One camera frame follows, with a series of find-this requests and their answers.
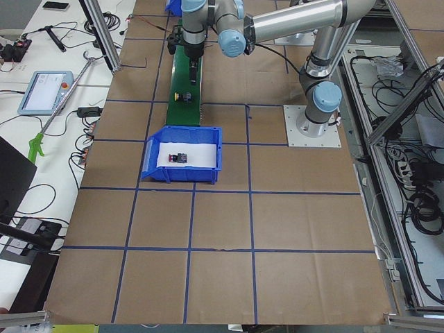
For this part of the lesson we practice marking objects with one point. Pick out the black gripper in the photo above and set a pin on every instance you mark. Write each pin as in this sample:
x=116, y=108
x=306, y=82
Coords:
x=193, y=51

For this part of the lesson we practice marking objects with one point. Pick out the yellow push button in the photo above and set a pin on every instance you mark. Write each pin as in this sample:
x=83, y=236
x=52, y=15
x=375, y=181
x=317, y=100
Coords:
x=184, y=97

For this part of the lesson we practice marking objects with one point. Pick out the red push button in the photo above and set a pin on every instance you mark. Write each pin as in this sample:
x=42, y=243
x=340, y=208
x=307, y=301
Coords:
x=180, y=158

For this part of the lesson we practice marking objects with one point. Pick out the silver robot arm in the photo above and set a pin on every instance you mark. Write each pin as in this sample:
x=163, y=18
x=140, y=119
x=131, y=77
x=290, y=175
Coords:
x=239, y=33

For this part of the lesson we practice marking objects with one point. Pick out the green conveyor belt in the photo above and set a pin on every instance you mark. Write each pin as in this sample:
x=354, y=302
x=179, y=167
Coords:
x=180, y=113

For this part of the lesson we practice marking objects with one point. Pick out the blue bin left side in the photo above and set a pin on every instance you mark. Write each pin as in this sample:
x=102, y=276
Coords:
x=174, y=7

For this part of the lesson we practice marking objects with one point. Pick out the blue bin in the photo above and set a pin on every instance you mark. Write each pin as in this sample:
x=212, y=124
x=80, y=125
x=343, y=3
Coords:
x=182, y=134
x=174, y=7

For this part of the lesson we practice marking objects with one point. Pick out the blue bin right side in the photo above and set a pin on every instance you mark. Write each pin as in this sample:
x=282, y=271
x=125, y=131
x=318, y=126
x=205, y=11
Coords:
x=182, y=134

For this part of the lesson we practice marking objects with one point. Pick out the white foam pad right bin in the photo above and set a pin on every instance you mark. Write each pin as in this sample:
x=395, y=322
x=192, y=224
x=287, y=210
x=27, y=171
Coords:
x=199, y=155

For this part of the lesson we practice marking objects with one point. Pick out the black power adapter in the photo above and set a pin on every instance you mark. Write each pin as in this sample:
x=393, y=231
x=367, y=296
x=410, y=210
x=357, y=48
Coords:
x=85, y=112

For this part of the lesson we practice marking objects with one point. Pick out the teach pendant tablet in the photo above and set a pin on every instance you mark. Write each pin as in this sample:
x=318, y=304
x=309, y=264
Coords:
x=44, y=92

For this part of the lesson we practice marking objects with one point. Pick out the aluminium frame post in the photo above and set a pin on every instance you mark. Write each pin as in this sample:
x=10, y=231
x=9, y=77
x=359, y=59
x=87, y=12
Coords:
x=94, y=16

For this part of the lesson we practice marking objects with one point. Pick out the green handled reach grabber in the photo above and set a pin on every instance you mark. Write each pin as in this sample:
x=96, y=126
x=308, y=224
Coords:
x=36, y=142

